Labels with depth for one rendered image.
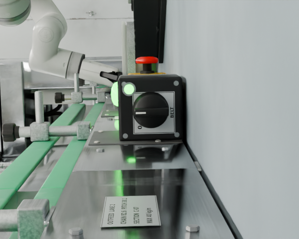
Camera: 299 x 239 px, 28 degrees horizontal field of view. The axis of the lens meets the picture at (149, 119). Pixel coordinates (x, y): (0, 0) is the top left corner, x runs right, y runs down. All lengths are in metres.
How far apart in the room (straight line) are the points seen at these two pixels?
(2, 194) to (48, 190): 0.04
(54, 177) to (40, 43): 0.93
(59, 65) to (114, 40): 3.53
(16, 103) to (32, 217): 1.95
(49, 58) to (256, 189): 1.26
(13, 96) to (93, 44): 2.76
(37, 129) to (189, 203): 0.47
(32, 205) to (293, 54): 0.24
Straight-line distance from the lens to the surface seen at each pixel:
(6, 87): 2.38
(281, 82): 0.27
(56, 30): 1.53
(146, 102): 0.71
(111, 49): 5.07
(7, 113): 2.38
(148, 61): 1.03
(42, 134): 0.89
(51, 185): 0.61
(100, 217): 0.42
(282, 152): 0.27
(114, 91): 1.04
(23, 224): 0.43
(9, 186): 0.61
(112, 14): 5.08
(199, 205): 0.45
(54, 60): 1.56
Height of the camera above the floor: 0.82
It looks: 2 degrees down
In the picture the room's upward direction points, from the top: 91 degrees counter-clockwise
